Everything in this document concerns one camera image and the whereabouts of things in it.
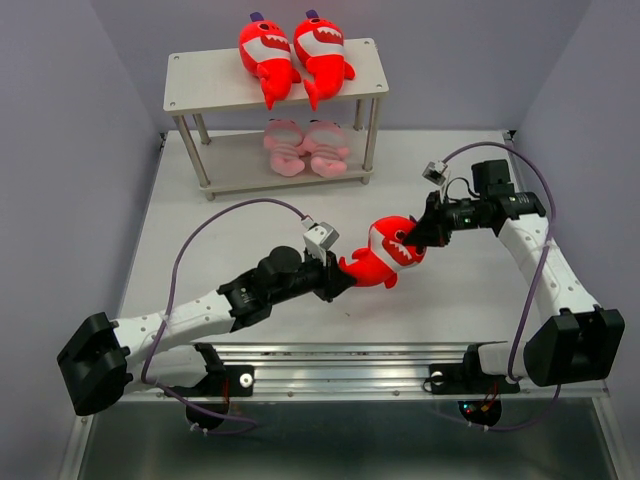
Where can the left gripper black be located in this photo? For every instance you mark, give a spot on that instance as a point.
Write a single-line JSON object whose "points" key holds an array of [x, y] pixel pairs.
{"points": [[332, 278]]}

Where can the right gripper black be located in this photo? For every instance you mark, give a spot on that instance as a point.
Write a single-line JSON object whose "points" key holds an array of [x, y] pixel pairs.
{"points": [[432, 228]]}

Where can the red shark plush wall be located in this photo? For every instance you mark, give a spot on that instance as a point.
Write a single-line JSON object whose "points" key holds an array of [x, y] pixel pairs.
{"points": [[385, 255]]}

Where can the pink striped plush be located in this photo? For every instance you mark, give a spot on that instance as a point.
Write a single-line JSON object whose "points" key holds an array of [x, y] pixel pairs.
{"points": [[283, 139], [327, 146]]}

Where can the red shark plush mouth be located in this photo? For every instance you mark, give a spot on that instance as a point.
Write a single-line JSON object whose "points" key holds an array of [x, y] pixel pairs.
{"points": [[319, 46]]}

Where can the red shark plush back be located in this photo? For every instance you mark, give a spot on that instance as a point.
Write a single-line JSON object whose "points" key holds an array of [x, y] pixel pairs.
{"points": [[266, 54]]}

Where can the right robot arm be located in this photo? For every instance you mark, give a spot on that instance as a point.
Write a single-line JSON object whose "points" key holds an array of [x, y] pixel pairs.
{"points": [[579, 339]]}

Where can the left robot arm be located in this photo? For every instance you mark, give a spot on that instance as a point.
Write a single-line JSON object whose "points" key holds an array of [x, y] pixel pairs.
{"points": [[97, 363]]}

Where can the white two-tier shelf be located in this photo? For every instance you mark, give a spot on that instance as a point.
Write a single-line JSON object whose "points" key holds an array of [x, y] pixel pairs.
{"points": [[220, 116]]}

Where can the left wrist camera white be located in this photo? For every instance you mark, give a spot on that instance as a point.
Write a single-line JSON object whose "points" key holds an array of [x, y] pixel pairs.
{"points": [[318, 238]]}

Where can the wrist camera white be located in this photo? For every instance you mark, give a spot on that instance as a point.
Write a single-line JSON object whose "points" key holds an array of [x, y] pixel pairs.
{"points": [[438, 174], [318, 238]]}

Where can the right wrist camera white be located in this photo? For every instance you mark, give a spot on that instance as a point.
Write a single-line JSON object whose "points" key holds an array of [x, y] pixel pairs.
{"points": [[438, 174]]}

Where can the aluminium rail frame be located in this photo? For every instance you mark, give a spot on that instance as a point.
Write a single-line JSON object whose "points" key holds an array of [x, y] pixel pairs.
{"points": [[354, 411]]}

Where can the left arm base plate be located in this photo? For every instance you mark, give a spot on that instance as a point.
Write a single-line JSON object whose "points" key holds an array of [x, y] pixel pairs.
{"points": [[229, 381]]}

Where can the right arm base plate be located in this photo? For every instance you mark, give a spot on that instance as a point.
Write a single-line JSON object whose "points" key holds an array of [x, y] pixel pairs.
{"points": [[455, 379]]}

